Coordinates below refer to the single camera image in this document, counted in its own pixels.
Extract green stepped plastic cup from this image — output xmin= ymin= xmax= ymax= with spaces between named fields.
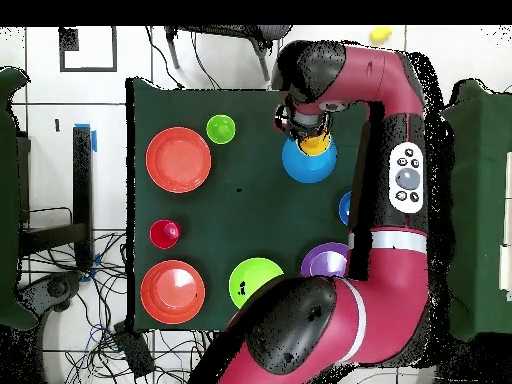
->
xmin=205 ymin=114 xmax=237 ymax=146

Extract orange plastic bowl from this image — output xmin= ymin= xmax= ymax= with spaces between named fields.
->
xmin=145 ymin=126 xmax=212 ymax=194
xmin=140 ymin=259 xmax=207 ymax=326

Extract tangled black floor cables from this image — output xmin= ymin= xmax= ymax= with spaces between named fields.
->
xmin=19 ymin=229 xmax=219 ymax=384

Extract black chair base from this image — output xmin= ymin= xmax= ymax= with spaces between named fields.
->
xmin=15 ymin=270 xmax=86 ymax=321

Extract dark blue plastic bowl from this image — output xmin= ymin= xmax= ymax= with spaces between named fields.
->
xmin=338 ymin=190 xmax=353 ymax=226

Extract light green plastic bowl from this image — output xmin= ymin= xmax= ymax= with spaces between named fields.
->
xmin=228 ymin=257 xmax=286 ymax=310

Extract red plastic cup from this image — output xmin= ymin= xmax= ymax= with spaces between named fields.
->
xmin=148 ymin=218 xmax=182 ymax=250

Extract black power strip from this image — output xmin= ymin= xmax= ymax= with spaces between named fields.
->
xmin=112 ymin=320 xmax=156 ymax=380

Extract white panel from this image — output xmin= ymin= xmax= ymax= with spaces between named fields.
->
xmin=498 ymin=150 xmax=512 ymax=302

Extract blue tape strip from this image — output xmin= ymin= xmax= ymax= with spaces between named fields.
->
xmin=74 ymin=122 xmax=99 ymax=154

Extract yellow stepped plastic cup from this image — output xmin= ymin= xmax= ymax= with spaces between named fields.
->
xmin=297 ymin=131 xmax=333 ymax=157

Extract black metal stand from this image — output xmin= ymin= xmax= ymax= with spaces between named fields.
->
xmin=16 ymin=125 xmax=96 ymax=273

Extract yellow smooth plastic cup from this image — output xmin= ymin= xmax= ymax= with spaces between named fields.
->
xmin=368 ymin=25 xmax=394 ymax=46

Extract purple plastic bowl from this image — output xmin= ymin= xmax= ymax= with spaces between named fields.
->
xmin=299 ymin=242 xmax=350 ymax=278

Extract light blue plastic bowl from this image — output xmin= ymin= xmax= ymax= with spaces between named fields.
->
xmin=281 ymin=137 xmax=338 ymax=185

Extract grey metal-legged chair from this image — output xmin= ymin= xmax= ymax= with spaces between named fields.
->
xmin=164 ymin=25 xmax=293 ymax=82

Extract dark green tablecloth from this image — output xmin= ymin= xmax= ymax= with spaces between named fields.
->
xmin=126 ymin=76 xmax=371 ymax=334

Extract black square frame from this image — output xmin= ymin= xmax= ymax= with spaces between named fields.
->
xmin=58 ymin=26 xmax=119 ymax=74

